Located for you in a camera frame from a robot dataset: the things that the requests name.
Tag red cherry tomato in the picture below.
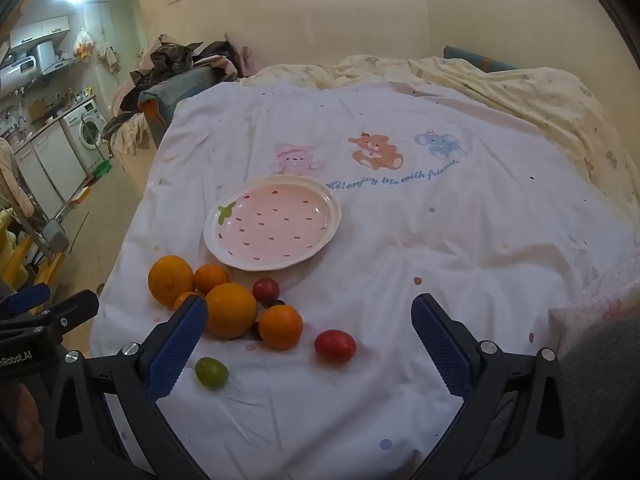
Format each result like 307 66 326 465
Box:
252 277 280 304

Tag white wall cabinets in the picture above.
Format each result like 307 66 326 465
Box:
10 15 71 48

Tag hanging plastic bag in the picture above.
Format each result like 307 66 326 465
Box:
74 27 96 58

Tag pile of clothes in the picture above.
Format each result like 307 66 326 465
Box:
120 32 261 111

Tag silver range hood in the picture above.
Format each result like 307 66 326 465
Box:
32 40 76 76

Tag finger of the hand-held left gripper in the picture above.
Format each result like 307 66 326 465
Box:
0 290 100 349
0 282 52 319

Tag large red tomato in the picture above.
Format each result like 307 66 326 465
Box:
314 329 357 362

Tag white washing machine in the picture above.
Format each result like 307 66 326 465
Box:
60 99 108 171

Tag pink patterned cloth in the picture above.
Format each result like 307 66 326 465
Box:
550 250 640 356

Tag grey flat mop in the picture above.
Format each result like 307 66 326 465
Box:
42 185 91 253

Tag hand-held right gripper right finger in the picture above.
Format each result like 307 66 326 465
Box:
410 292 588 480

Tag white water heater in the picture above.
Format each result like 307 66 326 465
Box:
0 55 36 93

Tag medium orange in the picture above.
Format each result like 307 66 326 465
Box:
257 304 304 351

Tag pink strawberry print plate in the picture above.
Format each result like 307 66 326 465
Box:
203 176 342 271

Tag green tomato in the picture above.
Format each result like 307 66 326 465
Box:
195 357 230 390

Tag floral cloth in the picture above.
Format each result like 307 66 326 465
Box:
102 112 151 157

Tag white cartoon print blanket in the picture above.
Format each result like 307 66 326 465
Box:
90 80 640 480

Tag teal cushion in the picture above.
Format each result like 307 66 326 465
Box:
442 45 521 73

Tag pale pink towel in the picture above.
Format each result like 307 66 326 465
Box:
0 137 36 216

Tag large orange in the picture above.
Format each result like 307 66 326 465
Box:
148 255 195 307
204 282 259 339

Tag grey cloth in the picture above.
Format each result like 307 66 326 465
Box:
560 320 640 480

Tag white floor cabinet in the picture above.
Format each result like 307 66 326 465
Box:
15 122 88 221

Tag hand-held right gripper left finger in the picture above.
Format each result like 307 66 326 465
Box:
42 295 221 480

